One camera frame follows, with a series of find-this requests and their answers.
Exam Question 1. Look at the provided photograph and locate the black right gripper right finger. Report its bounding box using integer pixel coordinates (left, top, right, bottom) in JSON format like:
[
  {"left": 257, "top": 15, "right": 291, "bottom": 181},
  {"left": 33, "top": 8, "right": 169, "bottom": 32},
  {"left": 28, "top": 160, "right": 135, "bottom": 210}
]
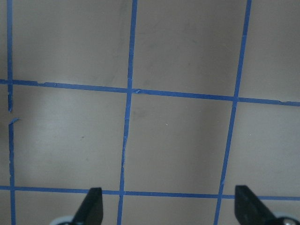
[{"left": 234, "top": 185, "right": 276, "bottom": 225}]

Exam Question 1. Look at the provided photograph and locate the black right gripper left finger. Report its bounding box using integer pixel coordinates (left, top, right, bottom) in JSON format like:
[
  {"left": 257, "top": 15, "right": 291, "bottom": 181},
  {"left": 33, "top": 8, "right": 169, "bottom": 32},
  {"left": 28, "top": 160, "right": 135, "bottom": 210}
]
[{"left": 71, "top": 187, "right": 104, "bottom": 225}]

